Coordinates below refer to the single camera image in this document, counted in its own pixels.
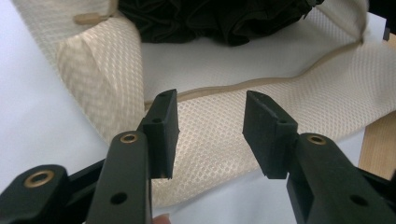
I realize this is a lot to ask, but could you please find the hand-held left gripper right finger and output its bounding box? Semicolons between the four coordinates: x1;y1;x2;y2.
242;90;396;224

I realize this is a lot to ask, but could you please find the dark garment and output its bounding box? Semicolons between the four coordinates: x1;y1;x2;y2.
117;0;325;47

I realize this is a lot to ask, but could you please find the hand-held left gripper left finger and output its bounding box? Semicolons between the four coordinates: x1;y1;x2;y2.
85;89;181;224

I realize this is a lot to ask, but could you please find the cream mesh laundry bag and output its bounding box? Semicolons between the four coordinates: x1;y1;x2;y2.
10;0;396;208

